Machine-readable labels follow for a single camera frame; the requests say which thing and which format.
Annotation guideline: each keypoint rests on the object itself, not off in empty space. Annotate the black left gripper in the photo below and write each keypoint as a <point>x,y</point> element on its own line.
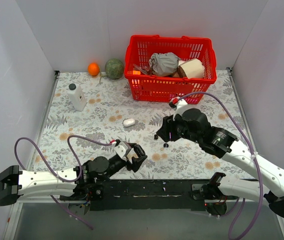
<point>129,161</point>

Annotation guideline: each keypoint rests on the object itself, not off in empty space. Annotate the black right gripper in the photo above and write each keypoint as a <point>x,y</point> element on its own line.
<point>167,128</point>

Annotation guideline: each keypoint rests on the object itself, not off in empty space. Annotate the white earbud charging case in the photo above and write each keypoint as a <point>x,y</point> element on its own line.
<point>129,122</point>

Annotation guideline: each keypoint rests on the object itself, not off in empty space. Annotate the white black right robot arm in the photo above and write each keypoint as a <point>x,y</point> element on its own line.
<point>192,125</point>

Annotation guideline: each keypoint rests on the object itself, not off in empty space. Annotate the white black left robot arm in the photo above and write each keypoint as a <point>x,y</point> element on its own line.
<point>77,183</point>

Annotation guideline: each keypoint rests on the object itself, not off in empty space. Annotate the clear plastic snack wrapper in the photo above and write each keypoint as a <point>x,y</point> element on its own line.
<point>146,70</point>

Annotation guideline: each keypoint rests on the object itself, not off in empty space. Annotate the crumpled grey bag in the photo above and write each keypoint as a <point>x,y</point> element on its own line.
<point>163,64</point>

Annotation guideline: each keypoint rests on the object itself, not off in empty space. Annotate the beige paper roll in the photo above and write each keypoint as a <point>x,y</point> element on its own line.
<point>191,69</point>

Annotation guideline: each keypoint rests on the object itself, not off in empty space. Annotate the floral patterned table mat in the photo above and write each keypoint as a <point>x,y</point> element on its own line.
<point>70,137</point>

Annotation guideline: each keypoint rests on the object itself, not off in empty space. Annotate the white bottle black cap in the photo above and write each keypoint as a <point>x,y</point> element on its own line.
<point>76,96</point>

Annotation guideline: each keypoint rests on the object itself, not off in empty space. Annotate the green melon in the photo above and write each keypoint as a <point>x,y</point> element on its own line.
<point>114,69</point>

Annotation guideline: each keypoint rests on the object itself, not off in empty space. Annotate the red plastic shopping basket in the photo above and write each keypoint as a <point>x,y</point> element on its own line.
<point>152,88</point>

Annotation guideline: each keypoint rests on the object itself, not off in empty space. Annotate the orange fruit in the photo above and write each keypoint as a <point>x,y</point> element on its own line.
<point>93,69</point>

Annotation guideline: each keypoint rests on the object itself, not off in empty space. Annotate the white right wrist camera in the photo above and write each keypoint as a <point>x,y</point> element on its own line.
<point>179,105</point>

